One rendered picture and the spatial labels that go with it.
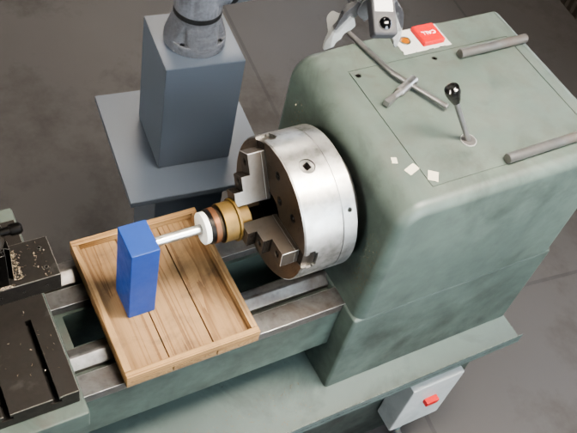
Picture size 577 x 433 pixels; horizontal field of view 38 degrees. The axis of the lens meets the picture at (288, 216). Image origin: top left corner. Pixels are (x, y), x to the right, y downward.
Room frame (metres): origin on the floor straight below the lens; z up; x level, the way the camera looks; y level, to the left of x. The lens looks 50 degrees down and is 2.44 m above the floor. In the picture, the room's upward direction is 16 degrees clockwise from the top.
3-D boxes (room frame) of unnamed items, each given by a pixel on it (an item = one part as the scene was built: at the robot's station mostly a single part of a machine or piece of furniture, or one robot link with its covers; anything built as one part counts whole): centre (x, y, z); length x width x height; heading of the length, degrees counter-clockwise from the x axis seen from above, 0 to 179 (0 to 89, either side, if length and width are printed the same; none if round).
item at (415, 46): (1.60, -0.18, 1.23); 0.13 x 0.08 x 0.06; 130
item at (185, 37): (1.56, 0.34, 1.15); 0.15 x 0.15 x 0.10
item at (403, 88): (1.39, -0.16, 1.27); 0.12 x 0.02 x 0.02; 154
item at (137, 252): (0.94, 0.27, 1.00); 0.08 x 0.06 x 0.23; 40
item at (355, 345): (1.43, -0.29, 0.43); 0.60 x 0.48 x 0.86; 130
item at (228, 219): (1.06, 0.12, 1.08); 0.09 x 0.09 x 0.09; 40
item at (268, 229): (1.04, 0.01, 1.09); 0.12 x 0.11 x 0.05; 40
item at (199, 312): (0.98, 0.22, 0.88); 0.36 x 0.30 x 0.04; 40
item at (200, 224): (0.99, 0.21, 1.08); 0.13 x 0.07 x 0.07; 130
